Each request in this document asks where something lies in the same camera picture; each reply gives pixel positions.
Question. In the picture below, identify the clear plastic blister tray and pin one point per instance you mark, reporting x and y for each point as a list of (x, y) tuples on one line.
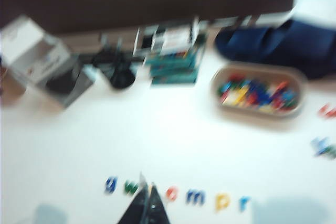
[(173, 36)]

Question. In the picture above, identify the dark blue letter m magnet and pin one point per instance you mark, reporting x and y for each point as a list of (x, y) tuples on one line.
[(194, 198)]

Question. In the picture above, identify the letter magnet blister pack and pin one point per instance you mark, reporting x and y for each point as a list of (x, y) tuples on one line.
[(173, 71), (170, 60), (173, 81)]

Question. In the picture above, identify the black mesh pen holder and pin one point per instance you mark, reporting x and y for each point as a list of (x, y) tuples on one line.
[(119, 74)]

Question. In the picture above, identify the heap of colourful letter magnets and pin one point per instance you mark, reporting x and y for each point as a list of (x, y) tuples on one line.
[(260, 94)]

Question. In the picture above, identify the light blue letter r magnet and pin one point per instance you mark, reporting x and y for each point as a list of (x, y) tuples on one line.
[(244, 203)]

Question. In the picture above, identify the green letter w magnet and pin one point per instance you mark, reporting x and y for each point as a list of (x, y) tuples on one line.
[(130, 188)]

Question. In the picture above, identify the navy blue rubber slipper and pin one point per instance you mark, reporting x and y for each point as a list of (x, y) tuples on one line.
[(302, 51), (236, 43)]

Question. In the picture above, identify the grey face mask box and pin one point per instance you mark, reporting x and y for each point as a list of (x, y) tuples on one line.
[(39, 61)]

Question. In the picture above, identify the yellow letter p magnet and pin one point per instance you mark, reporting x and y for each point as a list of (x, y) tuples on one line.
[(223, 201)]

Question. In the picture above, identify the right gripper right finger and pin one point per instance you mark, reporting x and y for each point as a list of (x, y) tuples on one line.
[(157, 211)]

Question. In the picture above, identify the blue letter g magnet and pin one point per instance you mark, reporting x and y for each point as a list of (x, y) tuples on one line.
[(110, 185)]

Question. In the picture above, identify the beige pulp tray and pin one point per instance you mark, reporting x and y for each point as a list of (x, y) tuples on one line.
[(218, 95)]

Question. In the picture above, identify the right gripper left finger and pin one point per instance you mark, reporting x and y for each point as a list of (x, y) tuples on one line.
[(135, 211)]

